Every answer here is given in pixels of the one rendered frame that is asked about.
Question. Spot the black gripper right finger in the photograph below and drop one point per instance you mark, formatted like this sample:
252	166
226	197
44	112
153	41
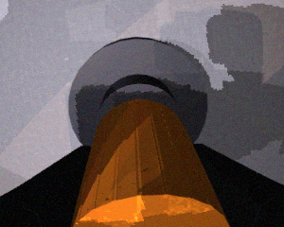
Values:
247	198

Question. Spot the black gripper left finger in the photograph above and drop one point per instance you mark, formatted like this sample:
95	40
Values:
49	199

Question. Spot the orange cylinder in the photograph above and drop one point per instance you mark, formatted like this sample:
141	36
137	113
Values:
143	171

